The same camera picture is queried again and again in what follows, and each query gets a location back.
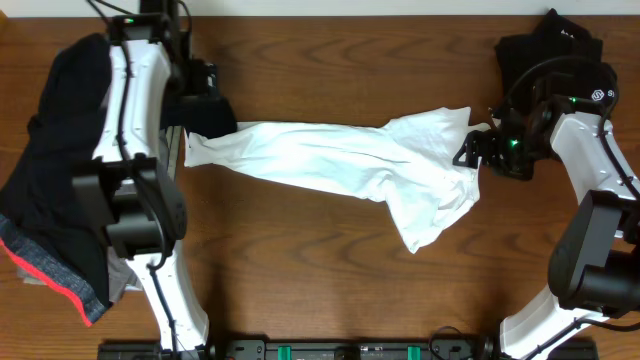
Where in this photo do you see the white t-shirt with green logo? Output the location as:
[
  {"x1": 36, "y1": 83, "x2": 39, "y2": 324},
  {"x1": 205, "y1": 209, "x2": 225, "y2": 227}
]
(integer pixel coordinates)
[{"x1": 184, "y1": 107, "x2": 480, "y2": 253}]

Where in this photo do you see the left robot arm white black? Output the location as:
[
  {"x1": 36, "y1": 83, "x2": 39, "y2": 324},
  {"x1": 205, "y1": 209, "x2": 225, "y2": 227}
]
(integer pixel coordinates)
[{"x1": 72, "y1": 1, "x2": 215, "y2": 359}]

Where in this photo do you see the grey folded garment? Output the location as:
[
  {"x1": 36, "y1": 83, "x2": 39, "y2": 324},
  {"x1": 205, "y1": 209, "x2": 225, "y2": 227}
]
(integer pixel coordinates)
[{"x1": 105, "y1": 96, "x2": 180, "y2": 304}]

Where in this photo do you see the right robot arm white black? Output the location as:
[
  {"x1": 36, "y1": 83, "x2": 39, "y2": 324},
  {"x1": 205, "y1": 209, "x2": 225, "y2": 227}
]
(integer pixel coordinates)
[{"x1": 453, "y1": 66, "x2": 639, "y2": 359}]

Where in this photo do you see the black garment with red trim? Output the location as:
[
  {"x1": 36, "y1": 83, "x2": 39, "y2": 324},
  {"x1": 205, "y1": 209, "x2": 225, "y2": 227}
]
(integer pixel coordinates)
[{"x1": 1, "y1": 33, "x2": 112, "y2": 326}]

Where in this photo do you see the black folded garment with logo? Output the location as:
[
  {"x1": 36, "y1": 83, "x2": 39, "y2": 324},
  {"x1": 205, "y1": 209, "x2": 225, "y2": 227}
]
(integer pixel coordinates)
[{"x1": 495, "y1": 9, "x2": 617, "y2": 115}]

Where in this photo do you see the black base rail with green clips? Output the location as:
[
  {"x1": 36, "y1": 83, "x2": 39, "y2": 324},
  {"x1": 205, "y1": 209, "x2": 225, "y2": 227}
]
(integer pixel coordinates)
[{"x1": 97, "y1": 335, "x2": 599, "y2": 360}]

